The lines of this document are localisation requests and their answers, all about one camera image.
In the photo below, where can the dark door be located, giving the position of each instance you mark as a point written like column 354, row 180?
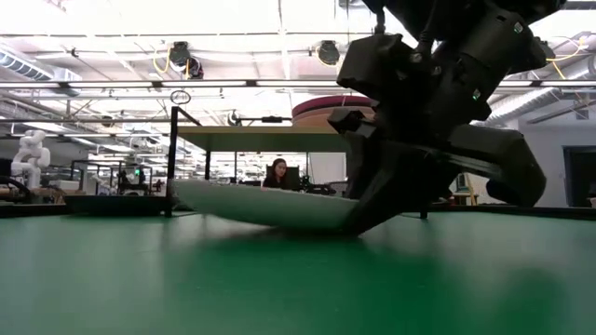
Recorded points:
column 579, row 177

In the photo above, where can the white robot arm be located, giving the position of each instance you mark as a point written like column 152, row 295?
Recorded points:
column 30, row 156

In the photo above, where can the pale mint plate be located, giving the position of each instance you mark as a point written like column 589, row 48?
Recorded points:
column 261, row 205

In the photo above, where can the long ceiling light strip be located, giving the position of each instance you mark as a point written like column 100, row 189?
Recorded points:
column 139, row 84

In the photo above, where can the grey ceiling duct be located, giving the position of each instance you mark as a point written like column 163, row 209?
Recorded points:
column 28, row 67
column 535, row 100

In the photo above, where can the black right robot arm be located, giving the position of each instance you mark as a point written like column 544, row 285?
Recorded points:
column 442, row 11

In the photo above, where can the magenta plate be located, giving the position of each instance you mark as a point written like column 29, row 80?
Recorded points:
column 333, row 103

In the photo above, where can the wooden shelf with black legs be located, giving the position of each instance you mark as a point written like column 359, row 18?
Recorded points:
column 261, row 139

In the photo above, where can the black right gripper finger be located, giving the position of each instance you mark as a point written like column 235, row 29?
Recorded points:
column 396, row 186
column 354, row 123

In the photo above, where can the green table mat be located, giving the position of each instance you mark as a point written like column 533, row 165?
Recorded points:
column 186, row 279

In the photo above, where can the person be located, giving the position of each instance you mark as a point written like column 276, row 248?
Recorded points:
column 278, row 176

